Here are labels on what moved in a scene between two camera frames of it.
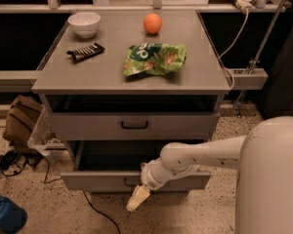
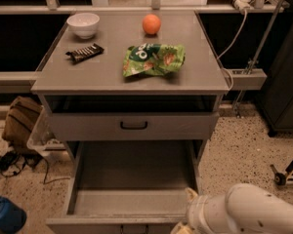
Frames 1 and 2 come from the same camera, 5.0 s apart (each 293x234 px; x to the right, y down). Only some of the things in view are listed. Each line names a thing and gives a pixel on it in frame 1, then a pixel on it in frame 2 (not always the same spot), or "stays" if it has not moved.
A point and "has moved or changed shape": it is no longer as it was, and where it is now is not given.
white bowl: [85, 23] stays
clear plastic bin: [44, 137] stays
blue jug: [7, 215] stays
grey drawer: [116, 166] has moved or changed shape
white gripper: [148, 176] -> [194, 210]
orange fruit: [152, 23] stays
